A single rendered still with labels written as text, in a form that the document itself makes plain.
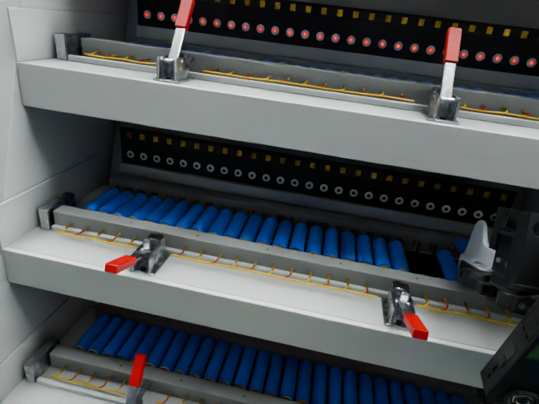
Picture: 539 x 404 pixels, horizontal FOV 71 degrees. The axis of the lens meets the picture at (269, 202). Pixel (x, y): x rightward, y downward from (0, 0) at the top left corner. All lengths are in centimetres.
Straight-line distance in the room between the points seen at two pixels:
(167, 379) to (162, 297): 15
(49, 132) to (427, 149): 42
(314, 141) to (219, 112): 10
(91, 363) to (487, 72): 63
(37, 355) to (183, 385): 19
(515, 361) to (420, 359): 10
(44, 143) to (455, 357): 50
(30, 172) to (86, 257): 12
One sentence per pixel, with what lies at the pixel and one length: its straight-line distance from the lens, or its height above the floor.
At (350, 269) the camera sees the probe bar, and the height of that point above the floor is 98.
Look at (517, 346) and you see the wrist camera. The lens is 35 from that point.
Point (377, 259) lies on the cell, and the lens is 46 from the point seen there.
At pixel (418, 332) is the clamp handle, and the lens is 34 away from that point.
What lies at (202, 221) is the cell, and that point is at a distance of 48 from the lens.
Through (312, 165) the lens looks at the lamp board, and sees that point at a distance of 51.
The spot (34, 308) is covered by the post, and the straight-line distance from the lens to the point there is 58.
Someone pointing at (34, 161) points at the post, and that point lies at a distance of 51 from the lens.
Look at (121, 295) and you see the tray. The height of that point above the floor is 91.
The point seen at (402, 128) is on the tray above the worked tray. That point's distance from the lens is 37.
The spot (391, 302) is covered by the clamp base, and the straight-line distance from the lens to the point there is 40.
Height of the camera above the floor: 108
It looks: 7 degrees down
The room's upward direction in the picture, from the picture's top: 9 degrees clockwise
